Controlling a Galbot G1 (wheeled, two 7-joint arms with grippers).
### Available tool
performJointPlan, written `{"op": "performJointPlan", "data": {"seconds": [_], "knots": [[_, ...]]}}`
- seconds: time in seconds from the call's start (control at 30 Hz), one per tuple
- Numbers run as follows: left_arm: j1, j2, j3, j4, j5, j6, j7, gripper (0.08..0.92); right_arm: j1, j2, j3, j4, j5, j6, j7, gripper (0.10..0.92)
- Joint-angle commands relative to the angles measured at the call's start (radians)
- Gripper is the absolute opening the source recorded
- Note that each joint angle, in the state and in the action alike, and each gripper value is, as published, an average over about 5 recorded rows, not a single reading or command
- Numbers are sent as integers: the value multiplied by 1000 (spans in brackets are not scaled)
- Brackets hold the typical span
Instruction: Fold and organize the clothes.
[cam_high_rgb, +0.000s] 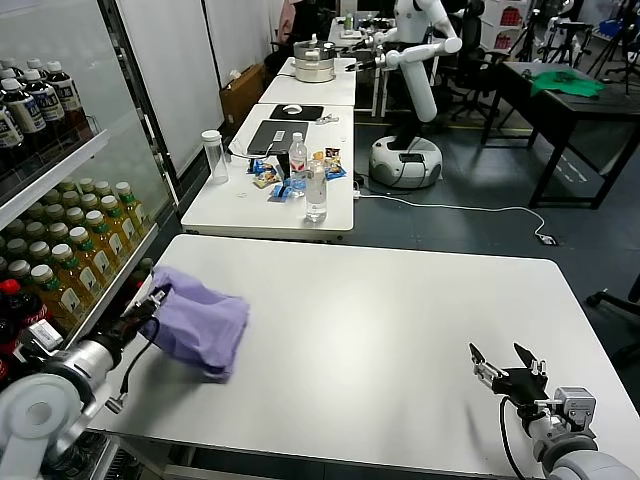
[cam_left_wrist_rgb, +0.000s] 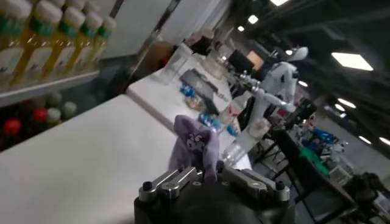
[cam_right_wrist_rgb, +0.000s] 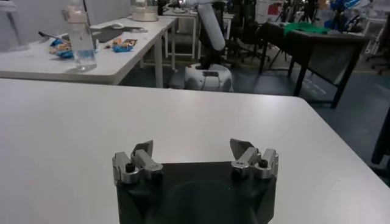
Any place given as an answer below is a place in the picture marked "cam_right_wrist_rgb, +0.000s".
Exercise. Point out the white computer mouse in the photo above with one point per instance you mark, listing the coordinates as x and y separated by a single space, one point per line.
117 25

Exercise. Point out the dark grey laptop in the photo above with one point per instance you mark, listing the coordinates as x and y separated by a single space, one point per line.
106 35

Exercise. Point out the dark snack packet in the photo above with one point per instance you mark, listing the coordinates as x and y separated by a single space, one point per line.
130 42

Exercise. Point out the black office chair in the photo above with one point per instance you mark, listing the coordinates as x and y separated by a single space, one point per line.
382 137
248 30

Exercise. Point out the white humanoid robot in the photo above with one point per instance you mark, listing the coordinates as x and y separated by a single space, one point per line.
211 30

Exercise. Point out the clear plastic water bottle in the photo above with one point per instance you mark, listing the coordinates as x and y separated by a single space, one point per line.
80 42

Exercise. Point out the blue and yellow snack packet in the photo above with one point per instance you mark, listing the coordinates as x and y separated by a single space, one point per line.
122 48

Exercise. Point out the small yellow snack packet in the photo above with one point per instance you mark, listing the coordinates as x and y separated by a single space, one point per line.
113 42

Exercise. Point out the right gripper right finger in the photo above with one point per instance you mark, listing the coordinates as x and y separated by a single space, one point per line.
259 162

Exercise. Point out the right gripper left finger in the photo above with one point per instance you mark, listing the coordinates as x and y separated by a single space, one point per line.
140 165

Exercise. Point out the green cloth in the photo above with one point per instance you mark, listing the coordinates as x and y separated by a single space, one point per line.
304 28

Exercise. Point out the clear tumbler white lid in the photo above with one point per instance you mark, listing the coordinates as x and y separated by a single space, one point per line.
13 30

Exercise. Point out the black table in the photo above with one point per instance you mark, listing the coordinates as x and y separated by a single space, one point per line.
329 45

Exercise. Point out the white desk with snacks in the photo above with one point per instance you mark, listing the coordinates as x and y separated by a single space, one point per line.
122 65

